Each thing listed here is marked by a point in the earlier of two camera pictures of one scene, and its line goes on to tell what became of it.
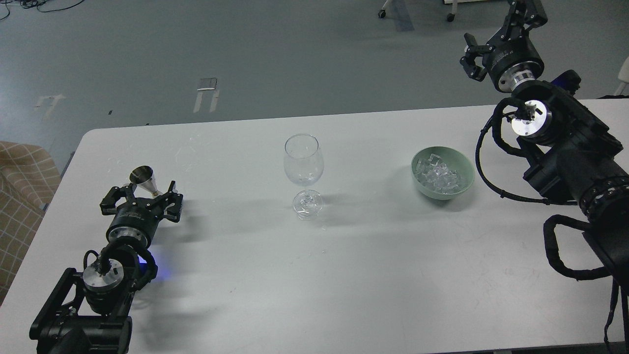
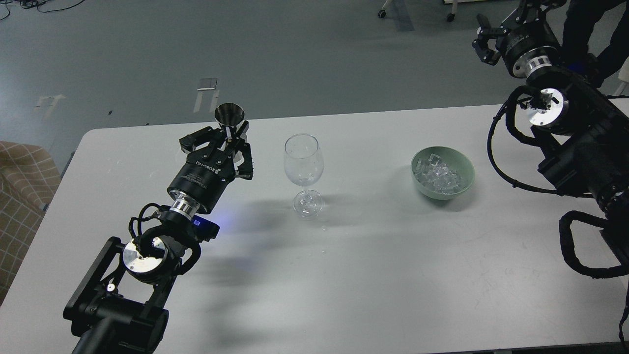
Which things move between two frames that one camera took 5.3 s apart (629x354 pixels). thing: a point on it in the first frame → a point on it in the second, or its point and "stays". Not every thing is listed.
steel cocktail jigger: (143, 176) → (229, 114)
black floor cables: (27, 4) stays
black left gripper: (139, 218) → (204, 178)
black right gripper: (511, 62) → (528, 49)
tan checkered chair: (29, 177) stays
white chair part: (623, 76) stays
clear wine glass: (303, 165) stays
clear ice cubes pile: (433, 174) stays
